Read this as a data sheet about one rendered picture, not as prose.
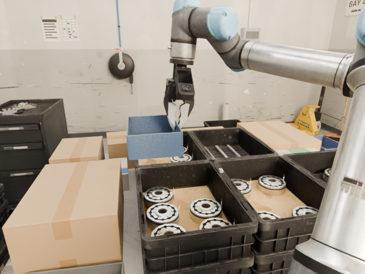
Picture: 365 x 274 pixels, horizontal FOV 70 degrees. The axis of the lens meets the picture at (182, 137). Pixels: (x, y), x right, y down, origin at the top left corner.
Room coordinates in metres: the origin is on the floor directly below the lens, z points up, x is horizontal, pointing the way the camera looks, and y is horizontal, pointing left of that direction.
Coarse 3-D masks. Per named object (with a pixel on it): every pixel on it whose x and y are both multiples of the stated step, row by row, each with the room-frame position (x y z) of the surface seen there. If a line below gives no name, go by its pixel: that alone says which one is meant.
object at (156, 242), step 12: (144, 168) 0.87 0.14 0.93; (156, 168) 0.88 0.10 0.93; (216, 168) 0.87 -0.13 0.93; (240, 204) 0.63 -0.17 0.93; (144, 216) 0.58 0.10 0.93; (252, 216) 0.58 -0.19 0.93; (144, 228) 0.53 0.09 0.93; (216, 228) 0.53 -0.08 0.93; (228, 228) 0.53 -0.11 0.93; (240, 228) 0.53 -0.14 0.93; (252, 228) 0.54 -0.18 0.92; (144, 240) 0.49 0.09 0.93; (156, 240) 0.49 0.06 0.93; (168, 240) 0.50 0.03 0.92; (180, 240) 0.50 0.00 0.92; (192, 240) 0.51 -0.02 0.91; (204, 240) 0.51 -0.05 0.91
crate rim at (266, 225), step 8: (216, 160) 0.93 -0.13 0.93; (224, 160) 0.93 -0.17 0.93; (232, 160) 0.94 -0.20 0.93; (240, 160) 0.94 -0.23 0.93; (288, 160) 0.93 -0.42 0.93; (296, 168) 0.87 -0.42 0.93; (224, 176) 0.80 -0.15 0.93; (232, 184) 0.75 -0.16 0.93; (320, 184) 0.75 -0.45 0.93; (240, 192) 0.70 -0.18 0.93; (256, 216) 0.58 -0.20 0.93; (296, 216) 0.58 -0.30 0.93; (304, 216) 0.58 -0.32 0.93; (312, 216) 0.58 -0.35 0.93; (264, 224) 0.55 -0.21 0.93; (272, 224) 0.55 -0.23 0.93; (280, 224) 0.56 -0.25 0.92; (288, 224) 0.56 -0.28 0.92; (296, 224) 0.57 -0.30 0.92; (304, 224) 0.57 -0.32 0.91; (312, 224) 0.58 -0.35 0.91
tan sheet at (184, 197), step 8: (144, 192) 0.86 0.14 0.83; (176, 192) 0.86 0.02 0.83; (184, 192) 0.86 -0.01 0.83; (192, 192) 0.86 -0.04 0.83; (200, 192) 0.86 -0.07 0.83; (208, 192) 0.86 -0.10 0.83; (176, 200) 0.81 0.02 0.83; (184, 200) 0.81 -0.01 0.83; (192, 200) 0.81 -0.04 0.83; (144, 208) 0.76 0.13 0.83; (184, 208) 0.76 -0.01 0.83; (184, 216) 0.71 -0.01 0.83; (224, 216) 0.71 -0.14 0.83; (184, 224) 0.67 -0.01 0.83; (192, 224) 0.67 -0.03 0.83
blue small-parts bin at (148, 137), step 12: (132, 120) 0.83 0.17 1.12; (144, 120) 0.84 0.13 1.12; (156, 120) 0.84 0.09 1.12; (132, 132) 0.83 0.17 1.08; (144, 132) 0.84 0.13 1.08; (156, 132) 0.84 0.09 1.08; (168, 132) 0.85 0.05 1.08; (180, 132) 0.66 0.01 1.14; (132, 144) 0.64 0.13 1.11; (144, 144) 0.64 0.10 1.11; (156, 144) 0.65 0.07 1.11; (168, 144) 0.65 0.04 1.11; (180, 144) 0.66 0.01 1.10; (132, 156) 0.63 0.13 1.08; (144, 156) 0.64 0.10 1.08; (156, 156) 0.65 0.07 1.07; (168, 156) 0.65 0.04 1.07
